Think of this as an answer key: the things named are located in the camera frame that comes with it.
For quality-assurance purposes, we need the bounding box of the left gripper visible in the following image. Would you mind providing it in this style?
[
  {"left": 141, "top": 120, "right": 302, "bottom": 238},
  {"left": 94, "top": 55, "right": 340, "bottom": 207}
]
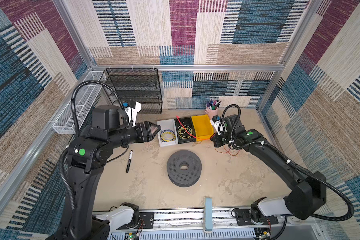
[{"left": 109, "top": 121, "right": 161, "bottom": 151}]

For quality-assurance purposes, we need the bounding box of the red cable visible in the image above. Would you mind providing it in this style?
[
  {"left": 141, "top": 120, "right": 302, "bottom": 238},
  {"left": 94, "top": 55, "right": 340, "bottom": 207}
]
[{"left": 175, "top": 115, "right": 241, "bottom": 157}]

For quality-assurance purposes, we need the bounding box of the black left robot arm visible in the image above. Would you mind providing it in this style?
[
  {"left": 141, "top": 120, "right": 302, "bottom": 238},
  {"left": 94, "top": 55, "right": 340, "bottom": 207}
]
[{"left": 48, "top": 81, "right": 161, "bottom": 240}]

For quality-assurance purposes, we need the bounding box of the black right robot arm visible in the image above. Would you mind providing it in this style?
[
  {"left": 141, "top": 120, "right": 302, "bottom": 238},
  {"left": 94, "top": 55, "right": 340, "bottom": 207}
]
[{"left": 210, "top": 104, "right": 354, "bottom": 224}]

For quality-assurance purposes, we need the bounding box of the pink calculator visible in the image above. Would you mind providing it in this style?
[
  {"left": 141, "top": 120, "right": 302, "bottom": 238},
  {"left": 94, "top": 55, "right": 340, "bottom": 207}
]
[{"left": 150, "top": 125, "right": 158, "bottom": 138}]

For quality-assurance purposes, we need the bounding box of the white plastic bin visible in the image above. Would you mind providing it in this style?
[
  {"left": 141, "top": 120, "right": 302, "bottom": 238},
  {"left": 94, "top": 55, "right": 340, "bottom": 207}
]
[{"left": 157, "top": 119, "right": 178, "bottom": 147}]

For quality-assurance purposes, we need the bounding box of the yellow plastic bin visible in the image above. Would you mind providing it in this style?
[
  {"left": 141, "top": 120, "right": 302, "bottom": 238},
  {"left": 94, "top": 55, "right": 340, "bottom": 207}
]
[{"left": 191, "top": 115, "right": 215, "bottom": 142}]

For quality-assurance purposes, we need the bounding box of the black plastic bin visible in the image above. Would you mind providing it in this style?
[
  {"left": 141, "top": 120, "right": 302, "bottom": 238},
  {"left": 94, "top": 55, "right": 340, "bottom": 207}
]
[{"left": 174, "top": 117, "right": 197, "bottom": 144}]

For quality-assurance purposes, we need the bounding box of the black white marker pen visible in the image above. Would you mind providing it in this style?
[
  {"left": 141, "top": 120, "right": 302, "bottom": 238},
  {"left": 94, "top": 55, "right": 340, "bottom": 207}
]
[{"left": 126, "top": 151, "right": 133, "bottom": 173}]

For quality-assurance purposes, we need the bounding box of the pink pen cup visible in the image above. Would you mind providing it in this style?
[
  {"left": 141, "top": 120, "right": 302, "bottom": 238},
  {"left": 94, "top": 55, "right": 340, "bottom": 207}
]
[{"left": 205, "top": 99, "right": 221, "bottom": 120}]

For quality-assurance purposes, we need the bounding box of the black mesh shelf rack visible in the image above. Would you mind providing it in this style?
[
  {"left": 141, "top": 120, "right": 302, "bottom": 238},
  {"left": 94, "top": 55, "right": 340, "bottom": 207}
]
[{"left": 101, "top": 68, "right": 163, "bottom": 114}]

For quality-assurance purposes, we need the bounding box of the blue cable coil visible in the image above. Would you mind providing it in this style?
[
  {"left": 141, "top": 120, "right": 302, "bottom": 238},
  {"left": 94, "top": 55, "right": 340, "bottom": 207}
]
[{"left": 159, "top": 128, "right": 175, "bottom": 141}]

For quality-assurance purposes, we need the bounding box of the green yellow cable coil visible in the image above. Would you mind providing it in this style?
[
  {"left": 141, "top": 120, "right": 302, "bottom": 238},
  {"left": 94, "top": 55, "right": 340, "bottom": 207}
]
[{"left": 176, "top": 122, "right": 193, "bottom": 140}]

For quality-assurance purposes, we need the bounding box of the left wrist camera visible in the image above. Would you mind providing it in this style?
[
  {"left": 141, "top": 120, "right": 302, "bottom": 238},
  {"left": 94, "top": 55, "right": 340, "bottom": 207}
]
[{"left": 123, "top": 100, "right": 142, "bottom": 127}]

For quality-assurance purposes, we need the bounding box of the grey cable spool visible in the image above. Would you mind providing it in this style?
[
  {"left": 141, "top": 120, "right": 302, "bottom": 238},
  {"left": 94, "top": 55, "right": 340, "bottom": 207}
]
[{"left": 167, "top": 150, "right": 202, "bottom": 188}]

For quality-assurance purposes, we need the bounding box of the light blue clamp handle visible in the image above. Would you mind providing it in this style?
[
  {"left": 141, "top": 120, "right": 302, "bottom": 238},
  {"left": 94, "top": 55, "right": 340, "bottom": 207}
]
[{"left": 203, "top": 197, "right": 213, "bottom": 234}]

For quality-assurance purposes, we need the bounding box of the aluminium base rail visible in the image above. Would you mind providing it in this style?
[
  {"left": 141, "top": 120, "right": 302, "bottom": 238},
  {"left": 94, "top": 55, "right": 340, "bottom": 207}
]
[{"left": 108, "top": 207, "right": 327, "bottom": 240}]

